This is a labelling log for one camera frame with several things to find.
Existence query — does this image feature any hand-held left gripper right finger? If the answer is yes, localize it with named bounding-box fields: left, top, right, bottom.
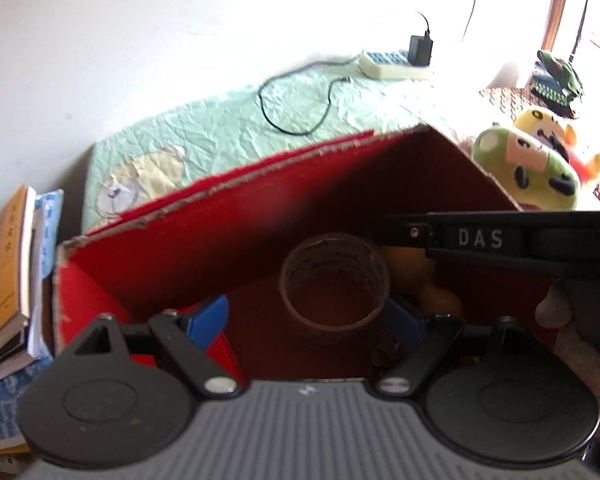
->
left=375, top=297, right=532, bottom=402

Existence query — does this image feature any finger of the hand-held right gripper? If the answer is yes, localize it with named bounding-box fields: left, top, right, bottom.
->
left=384, top=213, right=432, bottom=251

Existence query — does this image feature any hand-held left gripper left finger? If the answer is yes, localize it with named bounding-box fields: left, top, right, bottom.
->
left=72, top=294, right=241, bottom=402

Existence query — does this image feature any brown pine cone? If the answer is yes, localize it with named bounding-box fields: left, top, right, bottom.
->
left=370, top=335, right=406, bottom=369

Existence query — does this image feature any red cardboard box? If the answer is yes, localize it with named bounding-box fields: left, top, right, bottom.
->
left=54, top=127, right=571, bottom=384

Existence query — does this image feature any brown tape roll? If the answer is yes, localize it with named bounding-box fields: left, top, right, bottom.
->
left=280, top=232, right=392, bottom=337

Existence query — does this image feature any person's right hand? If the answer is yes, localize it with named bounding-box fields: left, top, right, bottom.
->
left=535, top=280, right=600, bottom=438

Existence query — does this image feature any large yellow ball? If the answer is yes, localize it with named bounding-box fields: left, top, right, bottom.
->
left=382, top=246, right=434, bottom=297

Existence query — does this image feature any green plush toy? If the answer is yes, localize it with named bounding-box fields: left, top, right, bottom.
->
left=470, top=126, right=584, bottom=211

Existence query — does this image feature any yellow white plush toy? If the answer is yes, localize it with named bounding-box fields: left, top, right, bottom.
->
left=512, top=107, right=600, bottom=187

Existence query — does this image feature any green toy tank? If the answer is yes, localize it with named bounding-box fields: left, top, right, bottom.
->
left=530, top=49, right=584, bottom=119

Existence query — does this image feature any white power strip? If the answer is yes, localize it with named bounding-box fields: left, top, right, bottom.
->
left=357, top=50, right=435, bottom=81

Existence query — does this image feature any black power adapter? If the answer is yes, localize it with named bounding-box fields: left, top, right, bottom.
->
left=409, top=34, right=435, bottom=68

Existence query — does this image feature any light green quilt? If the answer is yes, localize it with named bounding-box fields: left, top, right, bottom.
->
left=80, top=52, right=482, bottom=234

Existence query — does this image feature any yellow book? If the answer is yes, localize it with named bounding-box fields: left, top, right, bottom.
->
left=0, top=185, right=37, bottom=357

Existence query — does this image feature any stack of books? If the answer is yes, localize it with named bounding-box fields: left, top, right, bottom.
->
left=0, top=189, right=66, bottom=454

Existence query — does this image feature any black looped cable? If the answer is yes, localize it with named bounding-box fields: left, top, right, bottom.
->
left=258, top=56, right=364, bottom=136

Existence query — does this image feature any wooden window frame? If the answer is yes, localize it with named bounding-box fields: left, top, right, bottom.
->
left=540, top=0, right=574, bottom=57

